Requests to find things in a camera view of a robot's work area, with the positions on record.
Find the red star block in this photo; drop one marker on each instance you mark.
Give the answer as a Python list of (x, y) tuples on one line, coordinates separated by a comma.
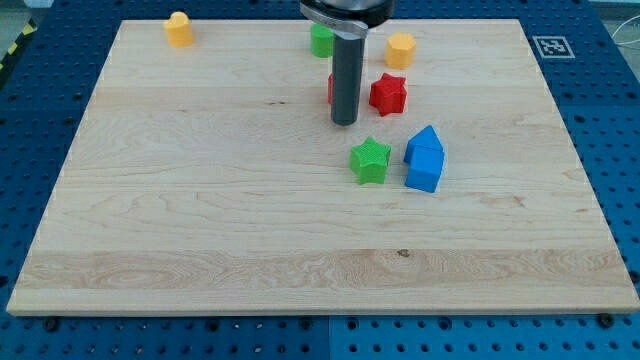
[(388, 94)]

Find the green cylinder block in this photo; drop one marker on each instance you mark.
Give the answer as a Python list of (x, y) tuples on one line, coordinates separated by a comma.
[(321, 41)]

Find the white fiducial marker tag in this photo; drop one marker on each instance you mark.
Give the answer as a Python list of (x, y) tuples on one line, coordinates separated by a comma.
[(553, 47)]

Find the blue pentagon house block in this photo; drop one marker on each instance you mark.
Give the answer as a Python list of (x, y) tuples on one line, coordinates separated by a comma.
[(427, 138)]

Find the yellow hexagon block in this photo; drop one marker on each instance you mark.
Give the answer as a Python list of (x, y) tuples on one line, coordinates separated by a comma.
[(400, 50)]

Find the yellow heart block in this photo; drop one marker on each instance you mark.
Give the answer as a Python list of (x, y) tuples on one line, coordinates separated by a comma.
[(178, 30)]

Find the yellow black hazard tape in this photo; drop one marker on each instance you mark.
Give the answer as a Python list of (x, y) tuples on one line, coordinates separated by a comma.
[(18, 46)]

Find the green star block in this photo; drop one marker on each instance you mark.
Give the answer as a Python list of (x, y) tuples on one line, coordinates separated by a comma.
[(369, 161)]

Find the red block behind rod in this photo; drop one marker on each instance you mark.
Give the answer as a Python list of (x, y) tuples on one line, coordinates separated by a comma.
[(330, 89)]

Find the wooden board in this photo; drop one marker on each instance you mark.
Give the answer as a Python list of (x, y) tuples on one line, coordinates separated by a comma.
[(210, 180)]

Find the blue cube block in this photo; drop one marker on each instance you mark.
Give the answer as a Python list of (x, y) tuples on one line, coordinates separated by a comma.
[(425, 166)]

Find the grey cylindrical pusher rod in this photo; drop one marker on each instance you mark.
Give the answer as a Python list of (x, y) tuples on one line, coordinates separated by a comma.
[(347, 61)]

